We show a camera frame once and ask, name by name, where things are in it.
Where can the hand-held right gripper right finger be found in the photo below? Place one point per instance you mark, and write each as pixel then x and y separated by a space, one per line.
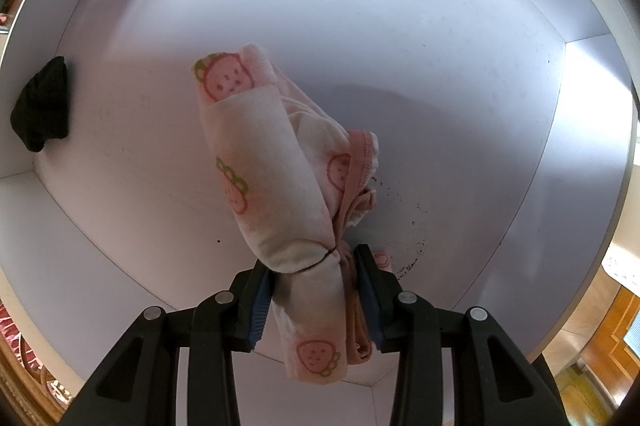
pixel 371 301

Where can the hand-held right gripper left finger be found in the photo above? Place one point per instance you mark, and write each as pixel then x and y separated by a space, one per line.
pixel 260 306

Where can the pink strawberry print garment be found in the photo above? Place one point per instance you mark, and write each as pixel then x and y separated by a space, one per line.
pixel 265 166

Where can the white drawer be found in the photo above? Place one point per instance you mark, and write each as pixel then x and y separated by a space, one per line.
pixel 350 31

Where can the wooden door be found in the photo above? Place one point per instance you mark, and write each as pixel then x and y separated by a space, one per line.
pixel 610 336

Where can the brown carved wooden furniture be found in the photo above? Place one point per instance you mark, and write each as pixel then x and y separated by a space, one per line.
pixel 20 376

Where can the black fuzzy cloth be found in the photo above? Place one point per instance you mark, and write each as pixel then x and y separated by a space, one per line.
pixel 42 106

